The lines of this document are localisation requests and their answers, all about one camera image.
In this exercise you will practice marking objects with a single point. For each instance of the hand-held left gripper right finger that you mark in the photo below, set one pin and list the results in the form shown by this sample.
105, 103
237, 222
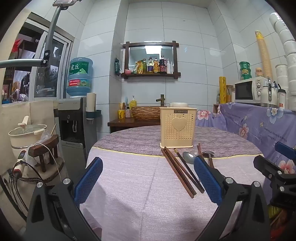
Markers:
207, 178

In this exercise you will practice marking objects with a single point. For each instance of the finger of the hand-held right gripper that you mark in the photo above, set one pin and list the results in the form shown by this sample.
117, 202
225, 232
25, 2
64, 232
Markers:
284, 149
266, 165

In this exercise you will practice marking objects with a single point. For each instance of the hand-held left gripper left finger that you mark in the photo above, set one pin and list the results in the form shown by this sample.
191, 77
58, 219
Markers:
89, 178

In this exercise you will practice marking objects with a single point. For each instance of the black chopstick with gold band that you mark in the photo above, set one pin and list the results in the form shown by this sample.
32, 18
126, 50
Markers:
189, 171

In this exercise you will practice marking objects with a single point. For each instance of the brown wooden chopstick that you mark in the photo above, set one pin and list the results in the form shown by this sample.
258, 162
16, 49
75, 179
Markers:
181, 173
177, 176
199, 150

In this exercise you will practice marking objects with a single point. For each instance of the large steel spoon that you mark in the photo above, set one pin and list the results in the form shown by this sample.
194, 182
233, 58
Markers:
188, 157

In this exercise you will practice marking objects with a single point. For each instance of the cream plastic utensil holder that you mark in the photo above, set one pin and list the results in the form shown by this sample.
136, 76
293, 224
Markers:
178, 134

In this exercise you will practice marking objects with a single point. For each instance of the purple floral cloth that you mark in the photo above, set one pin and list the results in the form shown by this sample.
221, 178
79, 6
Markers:
254, 125

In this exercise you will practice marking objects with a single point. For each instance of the white bottle red label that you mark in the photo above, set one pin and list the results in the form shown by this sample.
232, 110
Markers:
282, 100

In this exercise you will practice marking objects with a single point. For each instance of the purple striped tablecloth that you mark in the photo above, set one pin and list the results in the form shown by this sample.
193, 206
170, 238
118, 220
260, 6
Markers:
138, 185

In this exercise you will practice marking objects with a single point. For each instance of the grey water dispenser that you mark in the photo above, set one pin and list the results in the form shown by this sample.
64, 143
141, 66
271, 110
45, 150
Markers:
69, 129

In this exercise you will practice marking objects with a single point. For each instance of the small wooden stool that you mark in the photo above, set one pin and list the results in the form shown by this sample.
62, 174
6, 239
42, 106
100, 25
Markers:
44, 148

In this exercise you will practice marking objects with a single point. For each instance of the white thermos jug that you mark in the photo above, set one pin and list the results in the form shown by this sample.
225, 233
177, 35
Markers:
266, 95

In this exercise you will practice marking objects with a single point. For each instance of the blue cup holder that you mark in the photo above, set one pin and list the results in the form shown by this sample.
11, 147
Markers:
93, 114

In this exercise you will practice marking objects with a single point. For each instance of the wooden washstand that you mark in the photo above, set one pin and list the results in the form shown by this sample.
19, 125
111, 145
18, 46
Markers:
129, 124

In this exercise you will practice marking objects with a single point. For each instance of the white microwave oven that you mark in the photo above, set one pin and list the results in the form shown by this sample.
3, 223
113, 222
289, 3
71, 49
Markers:
245, 90

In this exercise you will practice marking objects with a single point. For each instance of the yellow mug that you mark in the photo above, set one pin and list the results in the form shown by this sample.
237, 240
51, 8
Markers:
121, 114

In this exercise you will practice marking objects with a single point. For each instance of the cream pot with lid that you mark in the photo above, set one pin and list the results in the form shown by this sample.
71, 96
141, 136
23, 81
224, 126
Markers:
25, 136

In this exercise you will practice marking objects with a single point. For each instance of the patterned pump bottle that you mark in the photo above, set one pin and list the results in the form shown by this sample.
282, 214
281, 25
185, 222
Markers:
128, 112

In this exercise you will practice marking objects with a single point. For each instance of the glass jar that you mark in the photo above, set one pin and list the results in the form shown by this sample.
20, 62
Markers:
230, 93

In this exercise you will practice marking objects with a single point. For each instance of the white bowl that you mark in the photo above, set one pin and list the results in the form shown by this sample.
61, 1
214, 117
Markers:
179, 105

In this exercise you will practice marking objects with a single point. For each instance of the beige jar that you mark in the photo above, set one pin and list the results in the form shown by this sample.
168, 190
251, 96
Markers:
259, 73

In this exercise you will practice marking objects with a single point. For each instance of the green plastic tub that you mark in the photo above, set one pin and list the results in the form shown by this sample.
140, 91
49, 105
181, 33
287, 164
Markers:
245, 66
246, 75

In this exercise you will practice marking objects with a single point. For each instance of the yellow roll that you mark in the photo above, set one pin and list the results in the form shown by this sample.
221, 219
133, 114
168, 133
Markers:
223, 90

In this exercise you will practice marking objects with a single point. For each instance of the yellow soap dispenser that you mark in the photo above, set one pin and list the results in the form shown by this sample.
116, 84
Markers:
133, 104

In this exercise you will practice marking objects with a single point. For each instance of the wicker basket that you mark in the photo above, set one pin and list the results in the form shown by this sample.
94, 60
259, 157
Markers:
148, 112

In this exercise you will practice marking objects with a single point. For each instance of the bronze faucet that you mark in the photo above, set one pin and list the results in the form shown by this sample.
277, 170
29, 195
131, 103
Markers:
163, 98

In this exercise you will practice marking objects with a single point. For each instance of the stack of white cups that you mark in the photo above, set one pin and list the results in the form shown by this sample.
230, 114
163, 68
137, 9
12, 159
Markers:
289, 58

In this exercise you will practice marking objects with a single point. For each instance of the tall yellow paper cup stack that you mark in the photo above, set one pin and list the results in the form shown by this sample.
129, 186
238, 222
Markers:
263, 55

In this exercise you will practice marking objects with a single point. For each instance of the blue water bottle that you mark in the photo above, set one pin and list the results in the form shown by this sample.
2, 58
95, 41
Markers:
79, 76

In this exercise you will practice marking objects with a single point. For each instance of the white squeeze bottle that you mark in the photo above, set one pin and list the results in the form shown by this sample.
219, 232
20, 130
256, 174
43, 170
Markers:
169, 68

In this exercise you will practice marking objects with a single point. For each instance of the wooden framed mirror shelf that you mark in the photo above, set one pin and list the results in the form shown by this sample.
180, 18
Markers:
150, 75

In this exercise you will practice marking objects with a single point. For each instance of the dark soy sauce bottle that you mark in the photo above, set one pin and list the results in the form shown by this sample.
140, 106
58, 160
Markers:
163, 66

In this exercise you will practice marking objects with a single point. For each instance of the yellow seasoning packet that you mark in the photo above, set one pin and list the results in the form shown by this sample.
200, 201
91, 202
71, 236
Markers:
139, 67

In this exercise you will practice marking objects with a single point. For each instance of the amber oil bottle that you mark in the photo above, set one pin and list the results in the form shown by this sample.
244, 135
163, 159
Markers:
156, 66

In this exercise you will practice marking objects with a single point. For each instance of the green glass bottle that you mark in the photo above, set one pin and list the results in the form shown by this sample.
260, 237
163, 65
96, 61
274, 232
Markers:
145, 67

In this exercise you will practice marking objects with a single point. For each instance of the green wall packet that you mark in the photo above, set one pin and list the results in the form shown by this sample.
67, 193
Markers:
116, 67

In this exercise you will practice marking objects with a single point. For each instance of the window frame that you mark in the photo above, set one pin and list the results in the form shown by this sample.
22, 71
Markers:
57, 46

